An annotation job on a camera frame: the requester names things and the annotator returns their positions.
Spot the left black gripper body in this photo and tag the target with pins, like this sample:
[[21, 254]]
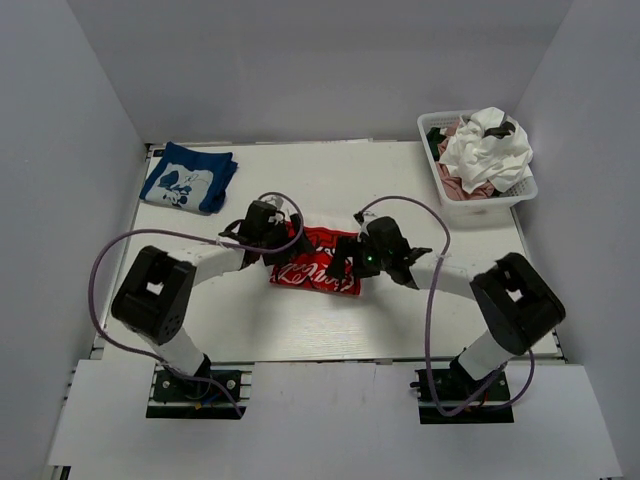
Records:
[[276, 237]]

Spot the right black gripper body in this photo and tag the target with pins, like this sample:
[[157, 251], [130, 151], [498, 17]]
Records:
[[368, 261]]

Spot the white red print t shirt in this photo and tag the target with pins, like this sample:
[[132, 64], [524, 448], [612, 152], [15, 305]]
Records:
[[308, 270]]

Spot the pink t shirt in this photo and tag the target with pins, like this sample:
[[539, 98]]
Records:
[[453, 184]]

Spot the white black print t shirt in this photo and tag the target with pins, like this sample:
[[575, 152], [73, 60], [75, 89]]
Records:
[[489, 146]]

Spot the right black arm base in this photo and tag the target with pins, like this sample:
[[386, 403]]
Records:
[[451, 394]]

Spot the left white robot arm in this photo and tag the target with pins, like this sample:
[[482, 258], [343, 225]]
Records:
[[153, 299]]

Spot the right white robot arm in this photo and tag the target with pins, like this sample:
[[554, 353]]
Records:
[[517, 305]]

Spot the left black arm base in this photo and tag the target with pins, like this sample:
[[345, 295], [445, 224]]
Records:
[[174, 398]]

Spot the folded blue t shirt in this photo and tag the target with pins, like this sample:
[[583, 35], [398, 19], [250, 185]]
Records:
[[189, 180]]

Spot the white plastic laundry basket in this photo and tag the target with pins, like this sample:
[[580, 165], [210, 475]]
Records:
[[525, 190]]

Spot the dark green t shirt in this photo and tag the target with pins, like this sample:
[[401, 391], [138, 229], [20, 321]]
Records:
[[434, 139]]

